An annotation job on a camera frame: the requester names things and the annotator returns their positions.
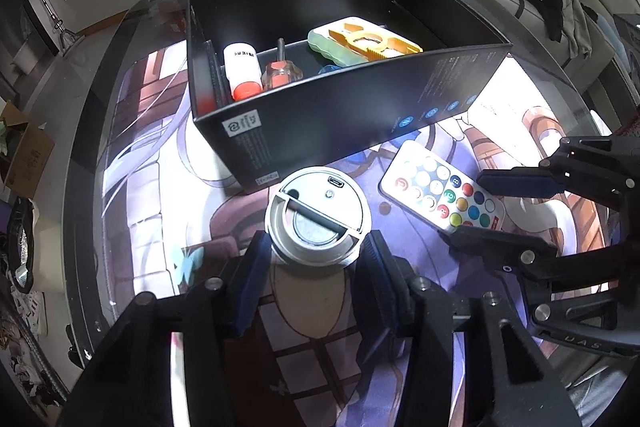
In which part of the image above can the brown cardboard box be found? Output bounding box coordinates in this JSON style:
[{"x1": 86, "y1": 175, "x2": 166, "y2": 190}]
[{"x1": 0, "y1": 99, "x2": 56, "y2": 200}]

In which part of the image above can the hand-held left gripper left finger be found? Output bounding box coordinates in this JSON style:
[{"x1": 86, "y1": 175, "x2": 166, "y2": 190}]
[{"x1": 67, "y1": 231, "x2": 273, "y2": 427}]

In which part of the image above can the printed table mat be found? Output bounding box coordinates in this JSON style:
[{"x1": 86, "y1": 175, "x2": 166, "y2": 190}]
[{"x1": 102, "y1": 42, "x2": 616, "y2": 427}]

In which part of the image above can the yellow plastic tool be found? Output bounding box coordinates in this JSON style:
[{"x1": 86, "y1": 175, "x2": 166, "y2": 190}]
[{"x1": 327, "y1": 21, "x2": 425, "y2": 62}]

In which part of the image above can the white bottle with red cap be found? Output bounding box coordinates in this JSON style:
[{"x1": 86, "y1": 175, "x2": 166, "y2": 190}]
[{"x1": 223, "y1": 43, "x2": 263, "y2": 102}]

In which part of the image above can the black cardboard box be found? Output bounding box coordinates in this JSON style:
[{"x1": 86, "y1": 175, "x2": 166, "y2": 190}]
[{"x1": 186, "y1": 0, "x2": 515, "y2": 195}]

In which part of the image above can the pale green plastic case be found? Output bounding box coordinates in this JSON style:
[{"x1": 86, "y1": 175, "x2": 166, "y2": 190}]
[{"x1": 307, "y1": 16, "x2": 401, "y2": 66}]

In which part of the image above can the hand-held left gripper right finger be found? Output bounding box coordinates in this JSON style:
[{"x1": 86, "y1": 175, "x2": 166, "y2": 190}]
[{"x1": 352, "y1": 229, "x2": 576, "y2": 427}]

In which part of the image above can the white remote with coloured buttons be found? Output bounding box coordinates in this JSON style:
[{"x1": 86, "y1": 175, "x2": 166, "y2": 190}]
[{"x1": 379, "y1": 139, "x2": 507, "y2": 235}]

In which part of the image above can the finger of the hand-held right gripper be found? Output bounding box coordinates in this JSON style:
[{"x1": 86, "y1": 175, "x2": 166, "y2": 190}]
[
  {"x1": 437, "y1": 224, "x2": 621, "y2": 288},
  {"x1": 475, "y1": 134, "x2": 640, "y2": 212}
]

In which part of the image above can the round white device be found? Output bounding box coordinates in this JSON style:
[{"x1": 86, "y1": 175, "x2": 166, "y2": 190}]
[{"x1": 265, "y1": 166, "x2": 371, "y2": 265}]

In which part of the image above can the black bag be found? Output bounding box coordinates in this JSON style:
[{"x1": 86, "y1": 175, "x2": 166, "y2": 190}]
[{"x1": 5, "y1": 197, "x2": 41, "y2": 293}]

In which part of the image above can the grey garment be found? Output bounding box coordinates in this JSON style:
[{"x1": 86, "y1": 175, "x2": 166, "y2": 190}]
[{"x1": 555, "y1": 0, "x2": 598, "y2": 68}]

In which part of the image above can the clear handle screwdriver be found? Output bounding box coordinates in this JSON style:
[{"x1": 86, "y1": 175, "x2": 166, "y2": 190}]
[{"x1": 261, "y1": 38, "x2": 307, "y2": 90}]

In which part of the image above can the floor mop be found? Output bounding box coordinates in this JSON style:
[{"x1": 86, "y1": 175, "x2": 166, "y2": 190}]
[{"x1": 27, "y1": 0, "x2": 76, "y2": 52}]

